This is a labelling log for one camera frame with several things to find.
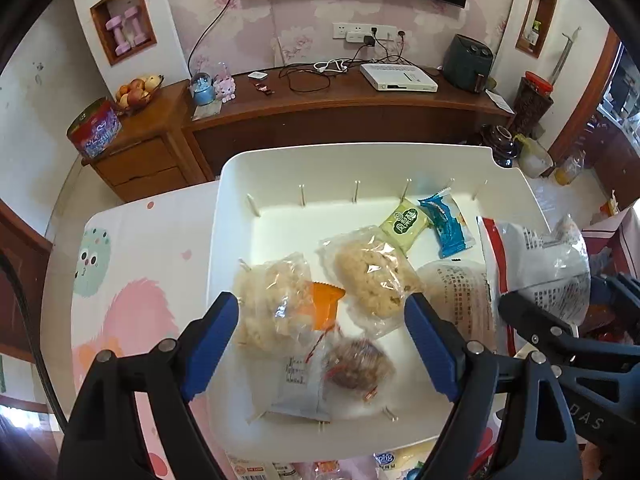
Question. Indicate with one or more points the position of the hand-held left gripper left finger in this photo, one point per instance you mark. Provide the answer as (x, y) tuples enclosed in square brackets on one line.
[(212, 345)]

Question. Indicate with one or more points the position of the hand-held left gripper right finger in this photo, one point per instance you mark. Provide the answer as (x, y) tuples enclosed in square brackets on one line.
[(430, 350)]

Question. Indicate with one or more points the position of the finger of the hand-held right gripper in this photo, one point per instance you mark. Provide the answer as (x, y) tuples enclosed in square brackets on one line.
[(530, 315), (617, 287)]

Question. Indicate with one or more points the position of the red and white packet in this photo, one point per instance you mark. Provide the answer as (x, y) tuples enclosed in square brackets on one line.
[(530, 260)]

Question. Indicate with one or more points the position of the large clear packet brown biscuits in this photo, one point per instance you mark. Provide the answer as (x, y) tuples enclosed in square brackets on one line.
[(460, 300)]

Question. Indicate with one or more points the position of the clear packet pale puffed rice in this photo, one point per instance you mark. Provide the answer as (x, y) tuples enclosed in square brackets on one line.
[(265, 300)]

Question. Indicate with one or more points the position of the clear packet dark nut cake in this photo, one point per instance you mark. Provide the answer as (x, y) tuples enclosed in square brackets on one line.
[(355, 365)]

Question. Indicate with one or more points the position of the clear packet yellow rice cake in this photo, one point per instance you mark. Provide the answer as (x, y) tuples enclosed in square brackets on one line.
[(370, 280)]

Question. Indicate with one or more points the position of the orange and white long packet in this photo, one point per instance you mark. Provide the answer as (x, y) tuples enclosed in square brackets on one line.
[(300, 390)]

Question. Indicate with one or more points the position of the blue foil snack packet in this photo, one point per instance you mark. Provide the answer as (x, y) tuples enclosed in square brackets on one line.
[(450, 225)]

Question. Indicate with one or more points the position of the green snack packet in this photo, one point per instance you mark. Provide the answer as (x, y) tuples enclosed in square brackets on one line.
[(404, 222)]

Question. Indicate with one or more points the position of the white plastic storage box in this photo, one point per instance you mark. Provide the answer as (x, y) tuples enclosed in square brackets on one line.
[(280, 195)]

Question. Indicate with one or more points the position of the red and white cloth cover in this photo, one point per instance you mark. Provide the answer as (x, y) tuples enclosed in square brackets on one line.
[(607, 230)]

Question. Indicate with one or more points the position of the white packet round blue label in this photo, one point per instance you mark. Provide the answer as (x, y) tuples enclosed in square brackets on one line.
[(395, 462)]

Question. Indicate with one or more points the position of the plastic bottle orange liquid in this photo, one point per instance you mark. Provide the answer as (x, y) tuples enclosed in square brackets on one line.
[(570, 170)]

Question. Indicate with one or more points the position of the barcode label snack packet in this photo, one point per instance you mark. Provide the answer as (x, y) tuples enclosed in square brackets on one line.
[(247, 470)]

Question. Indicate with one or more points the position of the wooden display cabinet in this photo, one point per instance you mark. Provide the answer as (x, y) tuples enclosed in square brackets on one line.
[(615, 135)]

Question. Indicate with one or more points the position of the dark brown ceramic pot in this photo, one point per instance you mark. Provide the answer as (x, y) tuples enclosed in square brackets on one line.
[(500, 145)]

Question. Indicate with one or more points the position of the wooden drawer cabinet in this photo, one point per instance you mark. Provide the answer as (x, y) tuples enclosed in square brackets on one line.
[(145, 160)]

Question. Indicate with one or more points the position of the wooden door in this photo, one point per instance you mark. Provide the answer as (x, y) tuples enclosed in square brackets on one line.
[(20, 285)]

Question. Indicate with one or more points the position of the dark jar with red lid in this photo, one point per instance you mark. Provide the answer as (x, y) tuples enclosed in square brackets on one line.
[(535, 102)]

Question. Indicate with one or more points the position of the paper sheet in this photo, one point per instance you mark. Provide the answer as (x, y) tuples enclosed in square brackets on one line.
[(500, 100)]

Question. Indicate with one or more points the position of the red round tin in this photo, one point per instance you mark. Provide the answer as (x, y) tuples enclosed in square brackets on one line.
[(95, 127)]

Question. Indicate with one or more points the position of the wooden television cabinet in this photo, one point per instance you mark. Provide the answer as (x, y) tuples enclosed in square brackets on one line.
[(325, 115)]

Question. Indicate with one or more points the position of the blue snow globe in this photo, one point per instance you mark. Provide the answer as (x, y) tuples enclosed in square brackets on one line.
[(202, 87)]

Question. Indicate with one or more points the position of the dark green air fryer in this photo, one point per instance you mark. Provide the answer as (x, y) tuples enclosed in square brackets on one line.
[(467, 62)]

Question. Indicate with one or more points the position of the pink toy figure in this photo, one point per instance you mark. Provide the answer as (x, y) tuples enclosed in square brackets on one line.
[(225, 82)]

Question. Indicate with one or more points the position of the fruit bowl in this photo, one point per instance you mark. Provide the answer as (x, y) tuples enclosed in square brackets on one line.
[(135, 91)]

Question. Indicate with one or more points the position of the small bottle in niche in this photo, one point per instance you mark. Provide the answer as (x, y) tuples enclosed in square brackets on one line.
[(535, 30)]

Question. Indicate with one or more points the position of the small white device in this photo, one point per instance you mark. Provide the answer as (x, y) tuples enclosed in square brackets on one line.
[(257, 75)]

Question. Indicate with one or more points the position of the white set-top box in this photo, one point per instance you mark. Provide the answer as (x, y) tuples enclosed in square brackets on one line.
[(397, 76)]

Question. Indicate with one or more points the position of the white power strip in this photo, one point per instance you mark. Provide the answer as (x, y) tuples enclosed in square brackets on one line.
[(365, 32)]

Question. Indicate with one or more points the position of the pink dumbbell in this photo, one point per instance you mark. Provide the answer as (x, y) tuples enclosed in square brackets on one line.
[(116, 35), (135, 25)]

